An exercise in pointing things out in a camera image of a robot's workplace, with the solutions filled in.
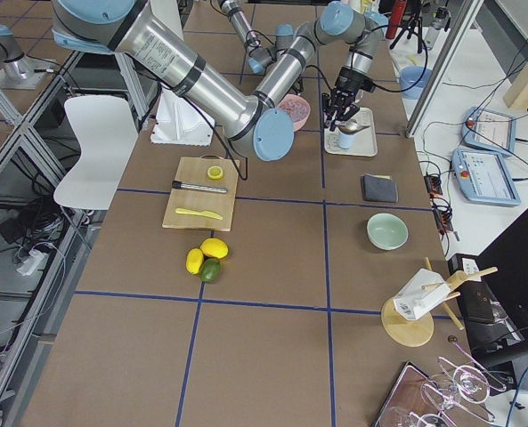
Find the blue plastic bowl on side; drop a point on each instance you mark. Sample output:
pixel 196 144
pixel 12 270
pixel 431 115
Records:
pixel 413 80

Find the green ceramic bowl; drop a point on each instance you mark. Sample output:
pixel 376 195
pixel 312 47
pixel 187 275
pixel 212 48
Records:
pixel 387 231

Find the lemon half slice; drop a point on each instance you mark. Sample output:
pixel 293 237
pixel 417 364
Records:
pixel 215 172

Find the wooden cup rack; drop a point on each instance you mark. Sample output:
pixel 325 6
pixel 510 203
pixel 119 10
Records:
pixel 418 332

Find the black camera tripod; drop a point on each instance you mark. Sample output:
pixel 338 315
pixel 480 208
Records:
pixel 413 27

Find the pink bowl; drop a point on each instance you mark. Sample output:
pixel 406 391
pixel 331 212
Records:
pixel 300 124

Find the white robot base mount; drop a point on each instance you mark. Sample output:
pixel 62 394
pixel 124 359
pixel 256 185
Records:
pixel 177 122

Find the steel muddler black cap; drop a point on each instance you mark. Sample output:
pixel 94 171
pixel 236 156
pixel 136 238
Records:
pixel 197 187

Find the stainless steel ice scoop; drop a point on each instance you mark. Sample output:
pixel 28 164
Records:
pixel 352 127

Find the green avocado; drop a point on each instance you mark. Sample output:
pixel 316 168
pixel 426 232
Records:
pixel 210 270

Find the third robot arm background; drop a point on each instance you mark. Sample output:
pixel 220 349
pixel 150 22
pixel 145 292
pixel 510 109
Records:
pixel 17 70

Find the clear wine glass foreground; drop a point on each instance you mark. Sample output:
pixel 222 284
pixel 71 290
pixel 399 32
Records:
pixel 474 381

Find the yellow lemon front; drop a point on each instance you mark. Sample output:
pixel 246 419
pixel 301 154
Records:
pixel 214 248

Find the teach pendant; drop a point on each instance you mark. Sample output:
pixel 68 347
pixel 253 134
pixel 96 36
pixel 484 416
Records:
pixel 483 177
pixel 489 130

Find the yellow lemon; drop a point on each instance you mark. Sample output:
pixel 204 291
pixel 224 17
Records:
pixel 194 260
pixel 214 248

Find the yellow lemon back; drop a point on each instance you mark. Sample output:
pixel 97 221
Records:
pixel 194 260

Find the yellow plastic knife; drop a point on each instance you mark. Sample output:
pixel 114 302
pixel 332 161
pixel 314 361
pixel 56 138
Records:
pixel 205 214

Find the white chair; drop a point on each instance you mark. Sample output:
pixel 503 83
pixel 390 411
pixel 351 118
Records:
pixel 106 133

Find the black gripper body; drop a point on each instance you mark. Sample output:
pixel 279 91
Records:
pixel 349 80

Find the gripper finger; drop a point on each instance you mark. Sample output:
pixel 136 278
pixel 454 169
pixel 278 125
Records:
pixel 347 119
pixel 330 109

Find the grey yellow folded cloth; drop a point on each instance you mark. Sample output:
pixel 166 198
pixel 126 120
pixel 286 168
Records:
pixel 378 189

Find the white paper carton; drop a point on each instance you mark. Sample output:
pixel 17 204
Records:
pixel 423 292

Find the blue cup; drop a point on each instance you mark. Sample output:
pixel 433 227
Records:
pixel 345 139

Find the wooden cutting board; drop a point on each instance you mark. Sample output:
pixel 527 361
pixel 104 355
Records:
pixel 194 170

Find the teach pendant far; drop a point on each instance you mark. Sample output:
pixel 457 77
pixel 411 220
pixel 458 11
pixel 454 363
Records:
pixel 489 130

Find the cream serving tray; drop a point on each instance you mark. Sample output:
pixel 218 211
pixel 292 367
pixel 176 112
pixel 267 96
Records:
pixel 364 145

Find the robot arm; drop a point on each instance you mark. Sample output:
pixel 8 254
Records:
pixel 261 51
pixel 252 123

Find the teach pendant near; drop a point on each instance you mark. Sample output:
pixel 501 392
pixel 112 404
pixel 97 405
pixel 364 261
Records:
pixel 483 177

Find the white power strip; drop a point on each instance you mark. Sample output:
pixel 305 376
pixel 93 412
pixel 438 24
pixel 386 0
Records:
pixel 31 263

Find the pile of clear ice cubes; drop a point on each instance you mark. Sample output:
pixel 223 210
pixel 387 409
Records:
pixel 297 109

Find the red fire extinguisher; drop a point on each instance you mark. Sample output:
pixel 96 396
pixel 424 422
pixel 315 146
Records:
pixel 395 20

